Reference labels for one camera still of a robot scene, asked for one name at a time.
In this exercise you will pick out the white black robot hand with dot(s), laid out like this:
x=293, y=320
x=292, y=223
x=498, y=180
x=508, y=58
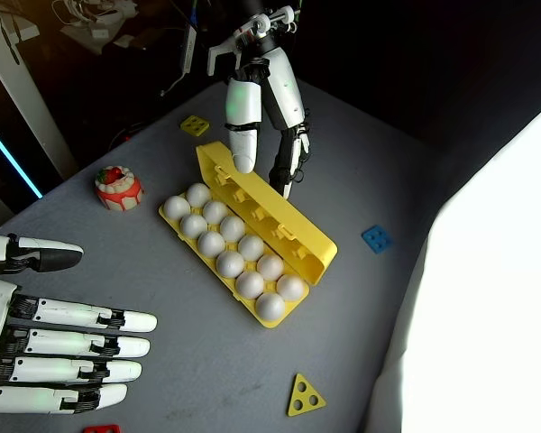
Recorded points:
x=286, y=90
x=63, y=345

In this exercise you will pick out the yellow egg carton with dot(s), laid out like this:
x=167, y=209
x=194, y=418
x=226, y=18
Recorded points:
x=306, y=234

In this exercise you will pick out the white toy egg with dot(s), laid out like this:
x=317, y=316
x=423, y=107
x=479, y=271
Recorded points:
x=230, y=264
x=215, y=212
x=270, y=305
x=194, y=225
x=232, y=227
x=176, y=207
x=270, y=266
x=211, y=243
x=290, y=287
x=250, y=284
x=251, y=247
x=198, y=194

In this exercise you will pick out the red holed block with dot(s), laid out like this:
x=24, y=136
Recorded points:
x=90, y=429

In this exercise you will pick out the yellow square holed block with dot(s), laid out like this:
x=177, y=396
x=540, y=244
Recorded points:
x=195, y=125

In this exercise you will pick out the white power strip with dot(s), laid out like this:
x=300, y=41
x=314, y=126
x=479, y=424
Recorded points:
x=188, y=47

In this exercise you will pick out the grey table cloth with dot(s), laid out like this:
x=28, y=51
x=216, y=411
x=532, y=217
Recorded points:
x=207, y=361

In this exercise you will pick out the strawberry toy cake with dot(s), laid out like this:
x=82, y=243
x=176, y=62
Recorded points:
x=119, y=194

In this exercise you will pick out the blue holed block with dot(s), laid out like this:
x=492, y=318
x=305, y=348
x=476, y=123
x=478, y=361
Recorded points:
x=377, y=239

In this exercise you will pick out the cyan light strip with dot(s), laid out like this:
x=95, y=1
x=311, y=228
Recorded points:
x=9, y=155

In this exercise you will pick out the yellow triangle holed block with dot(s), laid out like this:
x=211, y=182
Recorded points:
x=304, y=397

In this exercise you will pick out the white backdrop sheet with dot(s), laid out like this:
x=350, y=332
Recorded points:
x=500, y=270

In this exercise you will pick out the white frame post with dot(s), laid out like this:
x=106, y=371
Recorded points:
x=22, y=90

